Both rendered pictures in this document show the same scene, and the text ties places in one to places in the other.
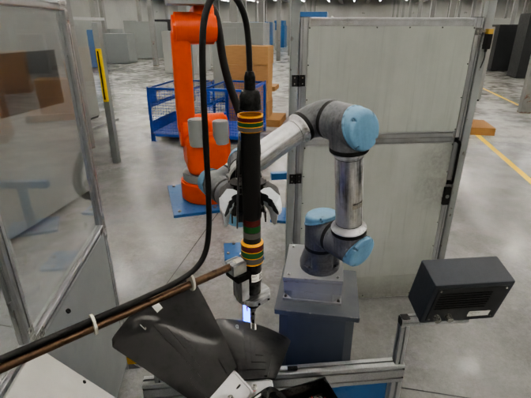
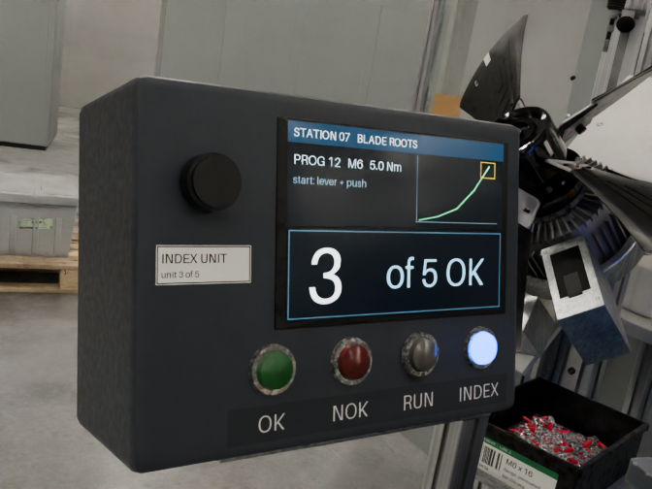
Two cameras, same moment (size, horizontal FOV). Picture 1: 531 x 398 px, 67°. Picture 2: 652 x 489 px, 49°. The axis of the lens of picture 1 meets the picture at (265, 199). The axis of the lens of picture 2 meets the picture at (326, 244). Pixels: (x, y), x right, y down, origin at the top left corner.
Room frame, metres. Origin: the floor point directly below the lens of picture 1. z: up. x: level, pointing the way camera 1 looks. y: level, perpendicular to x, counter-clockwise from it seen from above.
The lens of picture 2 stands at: (1.48, -0.84, 1.27)
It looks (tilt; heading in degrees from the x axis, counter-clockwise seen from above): 13 degrees down; 152
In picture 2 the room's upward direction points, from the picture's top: 9 degrees clockwise
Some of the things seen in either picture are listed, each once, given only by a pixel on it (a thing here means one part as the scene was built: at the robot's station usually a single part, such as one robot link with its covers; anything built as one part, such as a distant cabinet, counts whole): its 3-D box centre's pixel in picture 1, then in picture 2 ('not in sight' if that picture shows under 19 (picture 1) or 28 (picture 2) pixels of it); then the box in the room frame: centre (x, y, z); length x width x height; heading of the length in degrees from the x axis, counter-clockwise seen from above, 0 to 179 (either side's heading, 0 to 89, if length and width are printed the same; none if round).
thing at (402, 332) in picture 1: (401, 339); (447, 483); (1.07, -0.47, 0.96); 0.03 x 0.03 x 0.20; 6
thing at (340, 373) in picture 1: (276, 378); not in sight; (1.03, -0.04, 0.82); 0.90 x 0.04 x 0.08; 96
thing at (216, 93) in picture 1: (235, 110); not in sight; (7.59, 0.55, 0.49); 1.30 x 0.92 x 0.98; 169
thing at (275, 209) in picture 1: (273, 210); not in sight; (0.68, -0.01, 1.63); 0.09 x 0.03 x 0.06; 27
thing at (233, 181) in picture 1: (246, 193); not in sight; (0.77, 0.04, 1.63); 0.12 x 0.08 x 0.09; 6
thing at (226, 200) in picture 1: (227, 212); not in sight; (0.67, 0.07, 1.63); 0.09 x 0.03 x 0.06; 164
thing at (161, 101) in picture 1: (183, 109); not in sight; (7.74, 1.56, 0.49); 1.27 x 0.88 x 0.98; 169
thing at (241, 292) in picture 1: (248, 277); not in sight; (0.66, 0.03, 1.50); 0.09 x 0.07 x 0.10; 131
